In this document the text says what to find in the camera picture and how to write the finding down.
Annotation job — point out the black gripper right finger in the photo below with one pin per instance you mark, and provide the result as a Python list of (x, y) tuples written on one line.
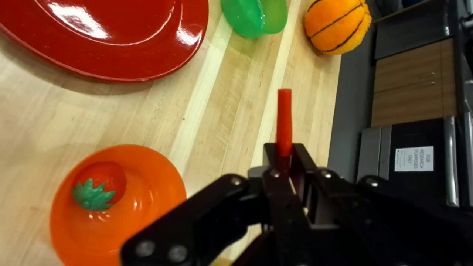
[(385, 226)]

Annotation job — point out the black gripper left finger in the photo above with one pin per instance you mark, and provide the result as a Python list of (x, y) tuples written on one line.
[(222, 222)]

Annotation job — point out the orange pen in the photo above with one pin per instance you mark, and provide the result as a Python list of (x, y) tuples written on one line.
[(284, 118)]

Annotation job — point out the orange plastic bowl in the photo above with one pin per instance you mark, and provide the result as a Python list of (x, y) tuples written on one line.
[(148, 196)]

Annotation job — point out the black appliance with white label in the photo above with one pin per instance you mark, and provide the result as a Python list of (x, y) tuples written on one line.
[(419, 137)]

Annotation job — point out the red toy strawberry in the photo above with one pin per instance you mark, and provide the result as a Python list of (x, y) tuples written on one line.
[(104, 177)]

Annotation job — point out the wooden base cabinet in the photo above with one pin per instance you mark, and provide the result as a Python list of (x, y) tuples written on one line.
[(408, 83)]

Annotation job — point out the orange fruit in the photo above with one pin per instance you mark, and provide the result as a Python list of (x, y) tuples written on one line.
[(334, 24)]

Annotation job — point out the red round plate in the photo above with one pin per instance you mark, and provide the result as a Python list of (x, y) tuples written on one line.
[(98, 44)]

